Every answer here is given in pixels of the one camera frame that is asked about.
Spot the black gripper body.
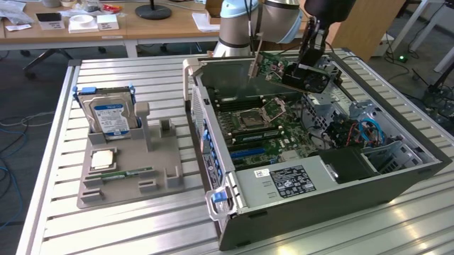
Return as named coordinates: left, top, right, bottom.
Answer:
left=304, top=0, right=356, bottom=23

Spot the green graphics card black fan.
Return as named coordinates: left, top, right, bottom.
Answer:
left=247, top=31, right=332, bottom=94

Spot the metal drive cage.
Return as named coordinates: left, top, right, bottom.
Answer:
left=300, top=62, right=355, bottom=133

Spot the CPU socket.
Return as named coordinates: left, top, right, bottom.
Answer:
left=239, top=108, right=265, bottom=126

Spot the white paper stack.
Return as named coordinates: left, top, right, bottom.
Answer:
left=191, top=11, right=223, bottom=33

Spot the green motherboard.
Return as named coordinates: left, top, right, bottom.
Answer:
left=211, top=94, right=320, bottom=171

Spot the black equipment stand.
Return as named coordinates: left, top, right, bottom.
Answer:
left=411, top=61, right=454, bottom=117

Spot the blue expansion slot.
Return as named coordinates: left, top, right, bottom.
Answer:
left=229, top=147, right=265, bottom=160

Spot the wooden desk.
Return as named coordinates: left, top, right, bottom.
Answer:
left=0, top=0, right=320, bottom=51

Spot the black lamp base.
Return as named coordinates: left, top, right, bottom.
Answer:
left=133, top=0, right=173, bottom=20

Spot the metal disk bay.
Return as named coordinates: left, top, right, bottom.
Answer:
left=359, top=140, right=424, bottom=175

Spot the grey power supply unit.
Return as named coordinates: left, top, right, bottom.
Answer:
left=233, top=155, right=339, bottom=208

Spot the plain white box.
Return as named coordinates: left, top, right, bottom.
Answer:
left=96, top=14, right=120, bottom=31

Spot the grey open PC case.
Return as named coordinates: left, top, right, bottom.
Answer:
left=181, top=52, right=454, bottom=252

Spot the hard disk with blue carrier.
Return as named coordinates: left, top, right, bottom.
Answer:
left=71, top=84, right=141, bottom=141

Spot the grey parts rack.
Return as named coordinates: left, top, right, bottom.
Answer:
left=76, top=102, right=185, bottom=211

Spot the white tape roll holder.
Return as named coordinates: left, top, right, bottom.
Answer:
left=67, top=14, right=100, bottom=34

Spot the silver CPU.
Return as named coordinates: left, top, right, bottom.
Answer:
left=88, top=151, right=115, bottom=171

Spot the green RAM stick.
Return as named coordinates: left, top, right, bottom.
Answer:
left=87, top=166, right=153, bottom=181

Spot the white box with black lid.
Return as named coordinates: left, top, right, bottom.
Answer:
left=34, top=12, right=65, bottom=31

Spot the black office chair base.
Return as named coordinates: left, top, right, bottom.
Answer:
left=20, top=46, right=107, bottom=79

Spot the clear plastic bag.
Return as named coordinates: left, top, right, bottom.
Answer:
left=0, top=1, right=36, bottom=24

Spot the black cable behind case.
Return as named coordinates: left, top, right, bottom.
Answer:
left=324, top=40, right=359, bottom=58

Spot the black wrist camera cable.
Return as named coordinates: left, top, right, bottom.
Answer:
left=244, top=0, right=265, bottom=55

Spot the white desk frame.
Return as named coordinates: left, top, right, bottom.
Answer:
left=388, top=0, right=454, bottom=74

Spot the red wire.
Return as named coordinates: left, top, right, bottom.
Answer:
left=346, top=124, right=359, bottom=146

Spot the blue wire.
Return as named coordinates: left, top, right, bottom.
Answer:
left=355, top=117, right=387, bottom=146

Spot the blue floor cable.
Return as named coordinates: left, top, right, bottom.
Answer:
left=0, top=127, right=28, bottom=228

